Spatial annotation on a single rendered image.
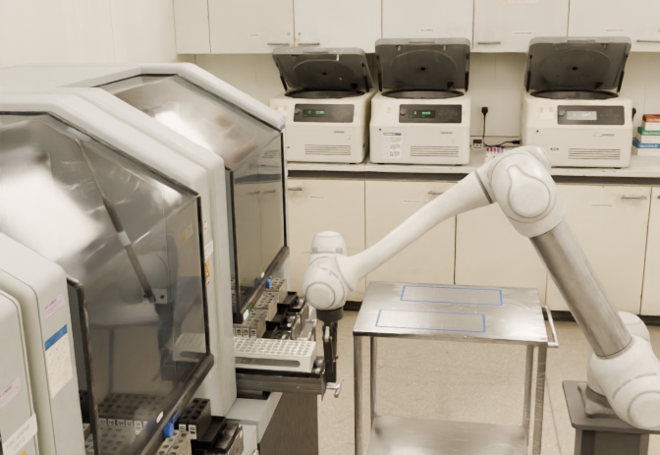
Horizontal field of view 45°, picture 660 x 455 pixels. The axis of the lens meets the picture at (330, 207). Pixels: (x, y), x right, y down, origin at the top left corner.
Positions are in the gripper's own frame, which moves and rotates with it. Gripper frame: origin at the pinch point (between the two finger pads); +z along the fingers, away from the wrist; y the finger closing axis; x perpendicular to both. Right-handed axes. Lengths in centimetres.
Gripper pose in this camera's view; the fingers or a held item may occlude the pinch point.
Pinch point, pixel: (331, 370)
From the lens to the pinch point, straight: 233.8
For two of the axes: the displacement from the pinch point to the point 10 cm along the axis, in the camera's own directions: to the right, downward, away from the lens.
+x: 9.9, 0.3, -1.7
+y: -1.7, 2.6, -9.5
